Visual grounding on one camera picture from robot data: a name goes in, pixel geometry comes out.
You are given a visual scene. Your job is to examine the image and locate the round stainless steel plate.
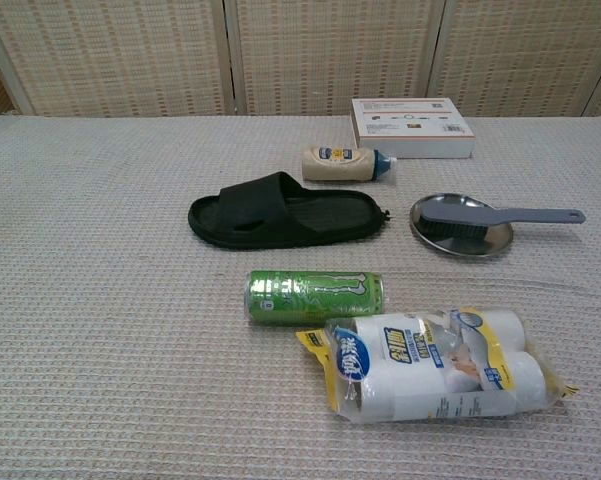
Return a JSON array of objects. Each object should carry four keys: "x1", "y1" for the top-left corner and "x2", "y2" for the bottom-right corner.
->
[{"x1": 409, "y1": 194, "x2": 515, "y2": 259}]

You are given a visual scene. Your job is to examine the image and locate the black rubber slipper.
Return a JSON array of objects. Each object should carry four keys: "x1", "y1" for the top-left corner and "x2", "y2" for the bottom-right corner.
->
[{"x1": 187, "y1": 171, "x2": 392, "y2": 250}]

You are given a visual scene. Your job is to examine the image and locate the green energy drink can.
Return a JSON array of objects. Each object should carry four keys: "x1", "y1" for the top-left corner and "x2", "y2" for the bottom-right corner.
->
[{"x1": 243, "y1": 269, "x2": 385, "y2": 327}]

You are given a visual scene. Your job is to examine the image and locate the beige woven table cloth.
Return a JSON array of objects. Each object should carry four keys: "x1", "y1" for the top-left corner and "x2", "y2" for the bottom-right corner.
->
[{"x1": 0, "y1": 114, "x2": 601, "y2": 480}]

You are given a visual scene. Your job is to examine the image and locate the grey cleaning brush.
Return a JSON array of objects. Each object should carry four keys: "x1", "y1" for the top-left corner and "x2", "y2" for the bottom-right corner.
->
[{"x1": 417, "y1": 201, "x2": 587, "y2": 239}]

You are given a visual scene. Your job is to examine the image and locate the packaged white paper rolls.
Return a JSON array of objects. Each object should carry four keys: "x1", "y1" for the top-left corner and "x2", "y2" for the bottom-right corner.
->
[{"x1": 295, "y1": 306, "x2": 580, "y2": 426}]

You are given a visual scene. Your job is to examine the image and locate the woven folding screen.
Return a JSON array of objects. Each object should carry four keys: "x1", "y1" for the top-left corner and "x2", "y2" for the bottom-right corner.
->
[{"x1": 0, "y1": 0, "x2": 601, "y2": 118}]

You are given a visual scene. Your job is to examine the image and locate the white orange cardboard box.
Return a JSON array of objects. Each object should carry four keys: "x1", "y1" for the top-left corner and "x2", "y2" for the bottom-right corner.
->
[{"x1": 350, "y1": 97, "x2": 477, "y2": 160}]

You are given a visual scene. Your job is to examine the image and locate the beige squeeze bottle blue cap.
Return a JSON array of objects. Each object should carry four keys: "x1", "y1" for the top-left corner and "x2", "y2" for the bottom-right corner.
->
[{"x1": 300, "y1": 144, "x2": 398, "y2": 186}]

